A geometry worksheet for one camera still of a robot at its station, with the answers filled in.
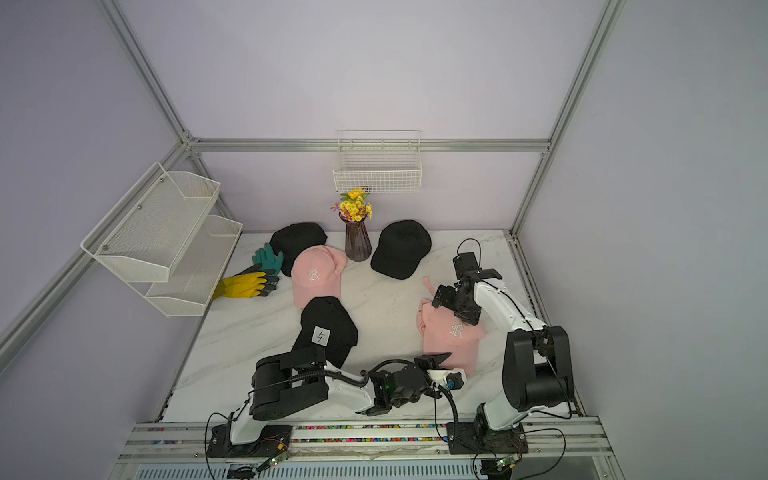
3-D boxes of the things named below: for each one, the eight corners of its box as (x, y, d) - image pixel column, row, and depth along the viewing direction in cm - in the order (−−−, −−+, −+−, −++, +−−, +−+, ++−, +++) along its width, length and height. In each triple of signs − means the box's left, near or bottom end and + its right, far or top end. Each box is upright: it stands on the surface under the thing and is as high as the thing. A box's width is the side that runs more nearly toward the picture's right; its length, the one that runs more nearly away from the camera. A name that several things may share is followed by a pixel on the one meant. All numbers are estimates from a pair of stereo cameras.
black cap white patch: (296, 366, 88) (290, 358, 83) (310, 303, 102) (305, 293, 97) (354, 366, 88) (351, 358, 83) (359, 303, 102) (357, 293, 96)
